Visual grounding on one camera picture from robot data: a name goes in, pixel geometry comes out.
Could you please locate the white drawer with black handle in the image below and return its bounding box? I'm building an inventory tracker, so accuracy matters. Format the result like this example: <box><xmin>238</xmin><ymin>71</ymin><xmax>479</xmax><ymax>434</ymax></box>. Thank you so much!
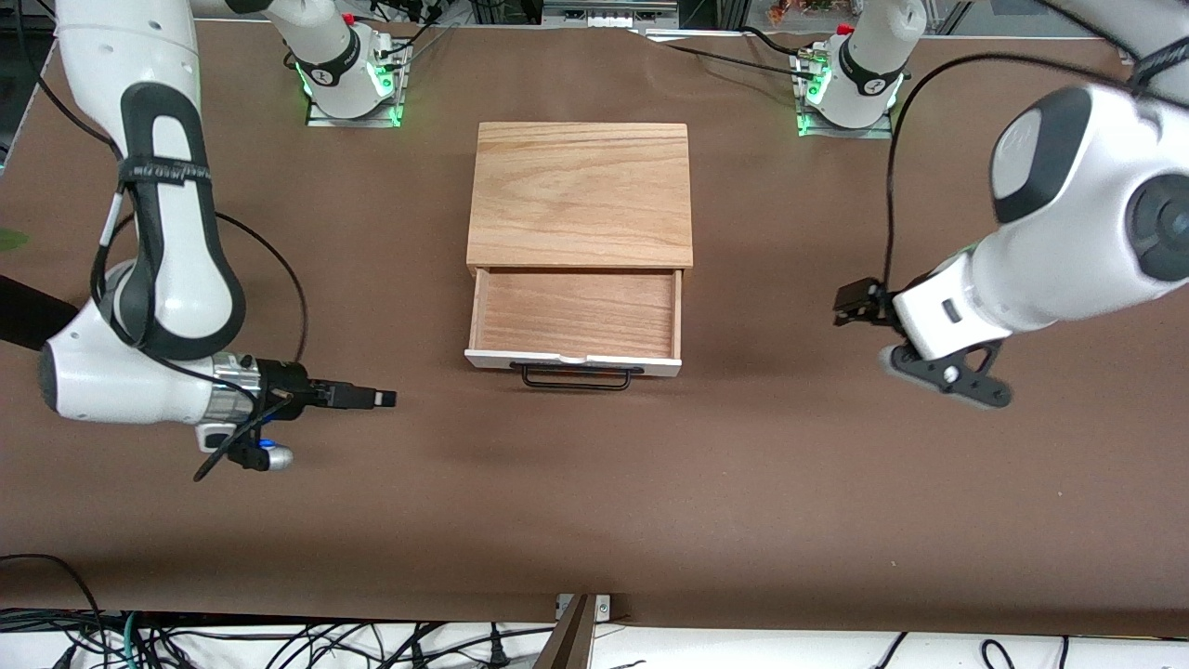
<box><xmin>464</xmin><ymin>267</ymin><xmax>686</xmax><ymax>392</ymax></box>

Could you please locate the small metal bracket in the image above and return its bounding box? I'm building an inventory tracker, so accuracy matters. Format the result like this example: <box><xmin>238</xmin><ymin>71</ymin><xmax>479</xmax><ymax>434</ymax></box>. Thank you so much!
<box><xmin>555</xmin><ymin>593</ymin><xmax>612</xmax><ymax>622</ymax></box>

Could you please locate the black cylinder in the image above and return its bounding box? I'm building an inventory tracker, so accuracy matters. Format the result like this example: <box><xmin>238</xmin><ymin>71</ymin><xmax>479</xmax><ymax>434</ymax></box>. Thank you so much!
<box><xmin>0</xmin><ymin>274</ymin><xmax>81</xmax><ymax>352</ymax></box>

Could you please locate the wooden drawer cabinet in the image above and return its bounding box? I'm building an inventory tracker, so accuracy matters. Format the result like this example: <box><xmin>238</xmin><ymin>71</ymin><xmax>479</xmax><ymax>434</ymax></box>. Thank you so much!
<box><xmin>464</xmin><ymin>121</ymin><xmax>696</xmax><ymax>273</ymax></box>

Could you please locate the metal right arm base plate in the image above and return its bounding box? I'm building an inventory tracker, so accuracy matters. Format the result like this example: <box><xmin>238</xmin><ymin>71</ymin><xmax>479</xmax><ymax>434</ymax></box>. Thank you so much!
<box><xmin>305</xmin><ymin>42</ymin><xmax>407</xmax><ymax>128</ymax></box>

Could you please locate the black looped floor cable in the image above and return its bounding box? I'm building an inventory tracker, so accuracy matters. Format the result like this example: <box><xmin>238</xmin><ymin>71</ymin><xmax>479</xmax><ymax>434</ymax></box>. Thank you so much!
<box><xmin>0</xmin><ymin>554</ymin><xmax>105</xmax><ymax>669</ymax></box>

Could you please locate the long black table cable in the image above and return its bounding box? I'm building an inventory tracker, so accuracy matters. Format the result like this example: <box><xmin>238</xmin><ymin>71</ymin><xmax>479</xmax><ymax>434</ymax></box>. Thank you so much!
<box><xmin>650</xmin><ymin>37</ymin><xmax>805</xmax><ymax>77</ymax></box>

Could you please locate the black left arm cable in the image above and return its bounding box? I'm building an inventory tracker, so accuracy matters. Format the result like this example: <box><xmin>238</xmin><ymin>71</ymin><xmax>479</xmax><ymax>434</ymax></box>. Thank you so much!
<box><xmin>885</xmin><ymin>51</ymin><xmax>1148</xmax><ymax>291</ymax></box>

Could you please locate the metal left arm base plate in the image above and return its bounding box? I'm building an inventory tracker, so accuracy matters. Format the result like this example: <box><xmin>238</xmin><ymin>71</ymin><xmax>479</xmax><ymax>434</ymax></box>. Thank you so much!
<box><xmin>795</xmin><ymin>51</ymin><xmax>895</xmax><ymax>138</ymax></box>

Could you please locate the grey slanted beam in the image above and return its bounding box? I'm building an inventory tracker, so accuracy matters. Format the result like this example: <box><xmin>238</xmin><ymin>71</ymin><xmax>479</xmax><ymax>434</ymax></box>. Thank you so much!
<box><xmin>532</xmin><ymin>595</ymin><xmax>596</xmax><ymax>669</ymax></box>

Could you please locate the grey metal rack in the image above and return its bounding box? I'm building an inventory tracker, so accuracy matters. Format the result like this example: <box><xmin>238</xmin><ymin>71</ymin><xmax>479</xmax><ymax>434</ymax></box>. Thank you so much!
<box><xmin>542</xmin><ymin>0</ymin><xmax>681</xmax><ymax>29</ymax></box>

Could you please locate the brown table mat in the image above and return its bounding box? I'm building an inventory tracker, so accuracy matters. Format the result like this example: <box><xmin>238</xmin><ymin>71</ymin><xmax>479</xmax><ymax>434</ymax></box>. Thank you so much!
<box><xmin>0</xmin><ymin>17</ymin><xmax>1189</xmax><ymax>635</ymax></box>

